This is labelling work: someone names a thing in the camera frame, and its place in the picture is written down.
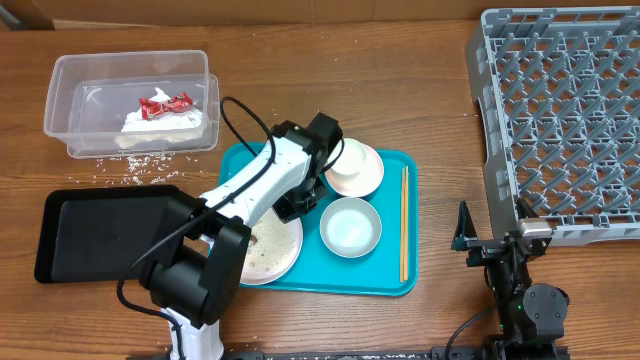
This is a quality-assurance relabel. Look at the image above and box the large pink plate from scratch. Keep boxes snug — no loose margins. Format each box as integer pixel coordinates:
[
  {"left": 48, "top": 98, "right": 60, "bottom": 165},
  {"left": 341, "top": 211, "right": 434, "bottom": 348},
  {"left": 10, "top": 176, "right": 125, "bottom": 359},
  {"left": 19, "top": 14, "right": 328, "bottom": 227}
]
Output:
[{"left": 239, "top": 207, "right": 305, "bottom": 287}]

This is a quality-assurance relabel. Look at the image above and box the small pink saucer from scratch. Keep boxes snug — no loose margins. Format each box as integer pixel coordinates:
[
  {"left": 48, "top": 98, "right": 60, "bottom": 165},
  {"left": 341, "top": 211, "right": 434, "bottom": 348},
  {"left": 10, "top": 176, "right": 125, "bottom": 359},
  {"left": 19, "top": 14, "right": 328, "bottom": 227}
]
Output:
[{"left": 325, "top": 144, "right": 384, "bottom": 197}]

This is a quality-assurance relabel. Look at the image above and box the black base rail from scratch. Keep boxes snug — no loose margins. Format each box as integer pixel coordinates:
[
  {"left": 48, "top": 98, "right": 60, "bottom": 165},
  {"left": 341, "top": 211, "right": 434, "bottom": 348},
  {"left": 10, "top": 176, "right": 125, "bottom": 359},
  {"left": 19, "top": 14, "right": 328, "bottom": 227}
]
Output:
[{"left": 222, "top": 346, "right": 505, "bottom": 360}]

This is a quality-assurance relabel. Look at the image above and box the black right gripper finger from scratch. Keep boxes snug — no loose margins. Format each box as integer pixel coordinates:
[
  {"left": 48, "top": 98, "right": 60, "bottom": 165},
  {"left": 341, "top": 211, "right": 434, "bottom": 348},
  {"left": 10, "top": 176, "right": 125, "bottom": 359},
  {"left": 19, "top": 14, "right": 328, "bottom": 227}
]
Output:
[
  {"left": 515, "top": 197, "right": 539, "bottom": 219},
  {"left": 451, "top": 201, "right": 478, "bottom": 251}
]

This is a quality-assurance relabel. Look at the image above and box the light green cup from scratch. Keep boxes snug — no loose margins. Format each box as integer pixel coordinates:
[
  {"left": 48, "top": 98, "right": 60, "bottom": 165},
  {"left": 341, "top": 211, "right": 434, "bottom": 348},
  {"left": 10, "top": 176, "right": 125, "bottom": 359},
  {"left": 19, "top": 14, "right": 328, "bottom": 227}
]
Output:
[{"left": 327, "top": 138, "right": 367, "bottom": 176}]

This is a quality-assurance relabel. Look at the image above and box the grey green bowl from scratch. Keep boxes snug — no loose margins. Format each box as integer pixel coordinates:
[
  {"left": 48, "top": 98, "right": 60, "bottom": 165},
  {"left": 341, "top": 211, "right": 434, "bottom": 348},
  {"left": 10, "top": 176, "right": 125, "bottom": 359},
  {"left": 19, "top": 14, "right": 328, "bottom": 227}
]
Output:
[{"left": 319, "top": 197, "right": 382, "bottom": 258}]

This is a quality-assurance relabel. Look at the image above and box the wooden chopstick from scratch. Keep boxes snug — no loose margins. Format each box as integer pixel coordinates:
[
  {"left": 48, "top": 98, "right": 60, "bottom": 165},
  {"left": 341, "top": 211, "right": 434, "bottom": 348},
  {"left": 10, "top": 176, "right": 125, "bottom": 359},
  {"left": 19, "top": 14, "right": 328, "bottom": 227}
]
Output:
[
  {"left": 400, "top": 167, "right": 406, "bottom": 283},
  {"left": 404, "top": 166, "right": 409, "bottom": 282}
]

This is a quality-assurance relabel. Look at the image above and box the wooden chopstick right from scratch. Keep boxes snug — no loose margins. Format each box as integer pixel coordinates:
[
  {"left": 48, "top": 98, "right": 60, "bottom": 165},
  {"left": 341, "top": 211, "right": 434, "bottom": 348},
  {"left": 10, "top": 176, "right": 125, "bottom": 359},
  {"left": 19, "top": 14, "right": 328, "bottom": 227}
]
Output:
[{"left": 404, "top": 166, "right": 409, "bottom": 282}]

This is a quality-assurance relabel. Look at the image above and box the grey dishwasher rack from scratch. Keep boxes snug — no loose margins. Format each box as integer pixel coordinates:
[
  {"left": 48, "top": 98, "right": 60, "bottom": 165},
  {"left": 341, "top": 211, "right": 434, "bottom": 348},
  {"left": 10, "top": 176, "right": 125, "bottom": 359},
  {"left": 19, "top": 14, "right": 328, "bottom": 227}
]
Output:
[{"left": 466, "top": 6, "right": 639, "bottom": 246}]

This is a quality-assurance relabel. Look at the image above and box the clear plastic waste bin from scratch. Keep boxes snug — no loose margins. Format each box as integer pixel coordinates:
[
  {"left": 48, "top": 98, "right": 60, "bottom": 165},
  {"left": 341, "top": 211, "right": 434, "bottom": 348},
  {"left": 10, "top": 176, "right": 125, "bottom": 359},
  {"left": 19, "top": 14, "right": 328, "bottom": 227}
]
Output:
[{"left": 43, "top": 50, "right": 220, "bottom": 158}]

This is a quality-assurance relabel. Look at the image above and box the wooden chopstick left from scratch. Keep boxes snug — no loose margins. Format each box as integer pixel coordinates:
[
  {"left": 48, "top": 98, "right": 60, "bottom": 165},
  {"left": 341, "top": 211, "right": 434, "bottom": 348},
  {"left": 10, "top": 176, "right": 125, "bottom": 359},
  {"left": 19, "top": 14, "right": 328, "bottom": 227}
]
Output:
[{"left": 400, "top": 167, "right": 406, "bottom": 283}]

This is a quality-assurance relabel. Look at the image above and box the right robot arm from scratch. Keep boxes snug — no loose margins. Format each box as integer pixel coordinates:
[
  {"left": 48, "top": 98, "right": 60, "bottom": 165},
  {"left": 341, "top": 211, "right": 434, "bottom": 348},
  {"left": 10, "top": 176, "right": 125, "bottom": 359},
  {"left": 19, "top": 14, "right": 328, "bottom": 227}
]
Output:
[{"left": 443, "top": 199, "right": 570, "bottom": 360}]

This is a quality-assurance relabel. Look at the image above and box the black rectangular tray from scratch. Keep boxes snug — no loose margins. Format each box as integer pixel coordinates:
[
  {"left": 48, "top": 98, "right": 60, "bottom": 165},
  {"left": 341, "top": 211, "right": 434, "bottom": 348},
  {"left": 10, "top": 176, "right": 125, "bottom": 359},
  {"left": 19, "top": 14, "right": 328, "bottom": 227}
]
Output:
[{"left": 34, "top": 185, "right": 179, "bottom": 284}]

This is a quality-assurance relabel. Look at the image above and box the teal serving tray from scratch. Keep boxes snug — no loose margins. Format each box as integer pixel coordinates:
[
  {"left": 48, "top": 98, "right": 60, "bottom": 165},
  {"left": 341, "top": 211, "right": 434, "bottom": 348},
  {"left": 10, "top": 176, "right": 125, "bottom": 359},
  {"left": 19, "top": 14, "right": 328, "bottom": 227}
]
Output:
[{"left": 217, "top": 141, "right": 419, "bottom": 298}]

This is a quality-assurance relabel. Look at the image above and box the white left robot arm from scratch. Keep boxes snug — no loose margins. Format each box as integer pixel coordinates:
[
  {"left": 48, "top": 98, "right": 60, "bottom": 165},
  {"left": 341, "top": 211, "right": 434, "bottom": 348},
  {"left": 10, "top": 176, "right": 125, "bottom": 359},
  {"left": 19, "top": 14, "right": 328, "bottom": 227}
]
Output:
[{"left": 122, "top": 113, "right": 343, "bottom": 359}]

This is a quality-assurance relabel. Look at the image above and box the red snack wrapper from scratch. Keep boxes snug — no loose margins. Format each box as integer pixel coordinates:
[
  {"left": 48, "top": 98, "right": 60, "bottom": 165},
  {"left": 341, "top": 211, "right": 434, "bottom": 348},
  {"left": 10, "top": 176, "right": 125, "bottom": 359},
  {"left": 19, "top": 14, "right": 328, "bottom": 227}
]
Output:
[{"left": 139, "top": 92, "right": 194, "bottom": 120}]

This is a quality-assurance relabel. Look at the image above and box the white tissue pile in bin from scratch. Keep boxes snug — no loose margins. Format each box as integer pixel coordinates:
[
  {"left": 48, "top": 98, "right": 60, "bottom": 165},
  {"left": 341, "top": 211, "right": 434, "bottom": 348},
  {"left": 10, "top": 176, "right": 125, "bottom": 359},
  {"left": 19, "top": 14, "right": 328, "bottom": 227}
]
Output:
[{"left": 115, "top": 87, "right": 204, "bottom": 149}]

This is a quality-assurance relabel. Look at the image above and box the food scraps and rice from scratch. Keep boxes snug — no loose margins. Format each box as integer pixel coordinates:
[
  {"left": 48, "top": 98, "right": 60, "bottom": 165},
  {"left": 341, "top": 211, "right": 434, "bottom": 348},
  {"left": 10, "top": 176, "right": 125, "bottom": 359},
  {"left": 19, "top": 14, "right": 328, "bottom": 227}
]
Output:
[{"left": 244, "top": 214, "right": 300, "bottom": 274}]

